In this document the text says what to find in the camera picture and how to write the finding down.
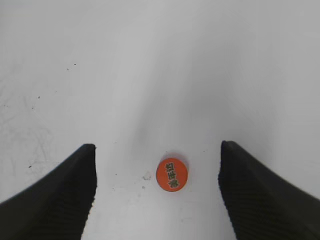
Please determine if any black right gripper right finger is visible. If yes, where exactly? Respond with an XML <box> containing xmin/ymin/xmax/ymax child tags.
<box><xmin>218</xmin><ymin>140</ymin><xmax>320</xmax><ymax>240</ymax></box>

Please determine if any orange bottle cap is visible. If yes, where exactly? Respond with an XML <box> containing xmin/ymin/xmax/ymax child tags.
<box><xmin>155</xmin><ymin>157</ymin><xmax>189</xmax><ymax>192</ymax></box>

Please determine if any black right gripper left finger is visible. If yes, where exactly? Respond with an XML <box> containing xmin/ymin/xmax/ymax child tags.
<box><xmin>0</xmin><ymin>144</ymin><xmax>97</xmax><ymax>240</ymax></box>

